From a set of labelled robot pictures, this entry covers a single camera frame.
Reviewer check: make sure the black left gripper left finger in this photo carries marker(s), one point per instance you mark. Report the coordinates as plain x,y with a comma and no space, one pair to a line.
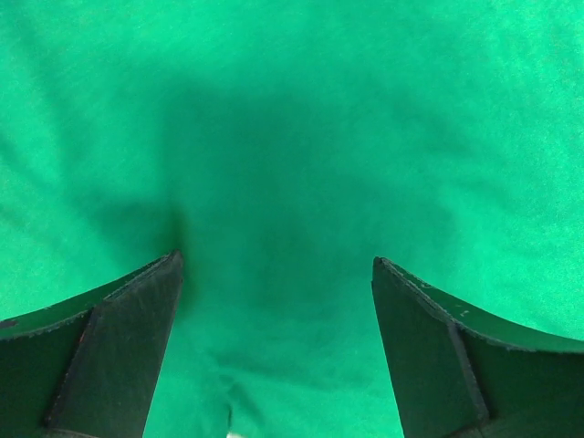
88,366

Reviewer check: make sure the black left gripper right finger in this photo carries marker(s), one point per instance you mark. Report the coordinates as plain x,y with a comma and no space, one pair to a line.
459,371

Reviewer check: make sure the green t-shirt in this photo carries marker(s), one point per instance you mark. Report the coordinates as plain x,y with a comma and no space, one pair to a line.
281,146

